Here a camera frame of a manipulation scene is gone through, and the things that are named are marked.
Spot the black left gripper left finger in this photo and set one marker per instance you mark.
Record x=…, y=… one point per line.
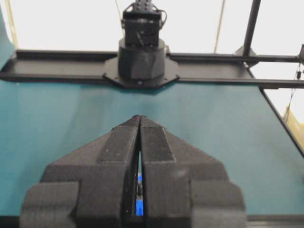
x=90, y=187

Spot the black aluminium frame rail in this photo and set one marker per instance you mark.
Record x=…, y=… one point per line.
x=99, y=68

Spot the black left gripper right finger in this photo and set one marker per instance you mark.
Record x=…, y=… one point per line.
x=185, y=187

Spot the black vertical frame post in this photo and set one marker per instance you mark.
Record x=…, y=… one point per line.
x=251, y=27

